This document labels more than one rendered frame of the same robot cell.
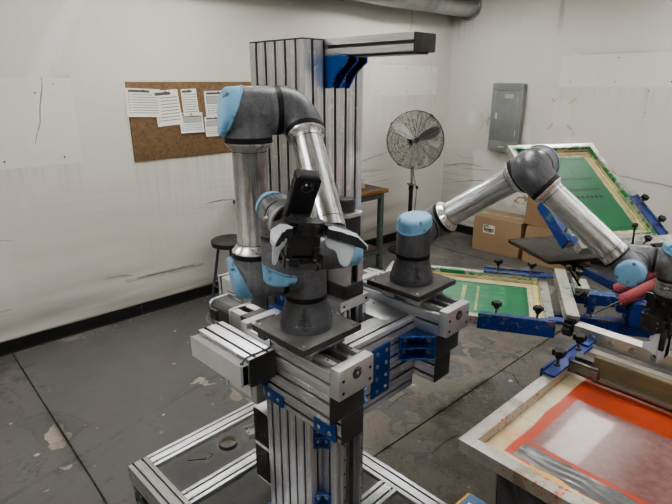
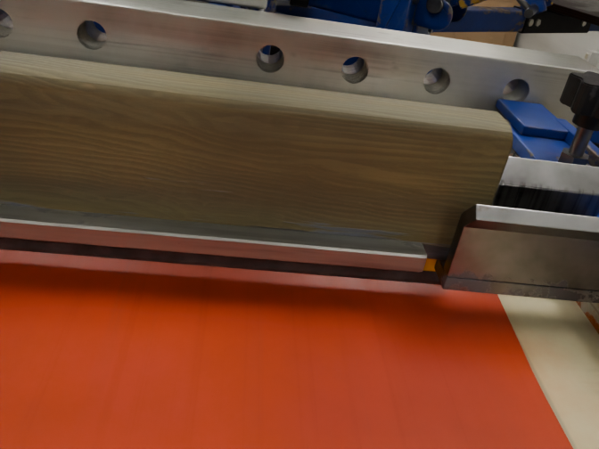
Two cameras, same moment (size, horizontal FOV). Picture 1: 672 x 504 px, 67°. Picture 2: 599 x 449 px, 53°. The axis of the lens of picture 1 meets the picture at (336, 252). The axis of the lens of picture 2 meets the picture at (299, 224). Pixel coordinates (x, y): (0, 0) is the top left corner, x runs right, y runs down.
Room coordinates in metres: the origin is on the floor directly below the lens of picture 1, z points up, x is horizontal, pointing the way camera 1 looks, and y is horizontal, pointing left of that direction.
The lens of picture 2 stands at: (1.15, -0.81, 1.15)
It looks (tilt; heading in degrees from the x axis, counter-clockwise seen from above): 30 degrees down; 304
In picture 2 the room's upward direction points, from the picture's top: 10 degrees clockwise
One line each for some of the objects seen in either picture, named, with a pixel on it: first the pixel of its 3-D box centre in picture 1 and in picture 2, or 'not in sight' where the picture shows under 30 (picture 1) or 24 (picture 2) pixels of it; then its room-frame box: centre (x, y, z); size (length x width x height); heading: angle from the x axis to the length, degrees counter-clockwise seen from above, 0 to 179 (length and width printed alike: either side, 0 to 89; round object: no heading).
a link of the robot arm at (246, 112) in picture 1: (252, 197); not in sight; (1.28, 0.21, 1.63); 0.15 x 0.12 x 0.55; 110
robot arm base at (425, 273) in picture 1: (412, 265); not in sight; (1.68, -0.26, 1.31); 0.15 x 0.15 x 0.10
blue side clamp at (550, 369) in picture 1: (566, 363); not in sight; (1.59, -0.81, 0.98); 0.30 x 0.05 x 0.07; 132
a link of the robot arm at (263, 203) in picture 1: (277, 213); not in sight; (1.03, 0.12, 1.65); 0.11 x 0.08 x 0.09; 20
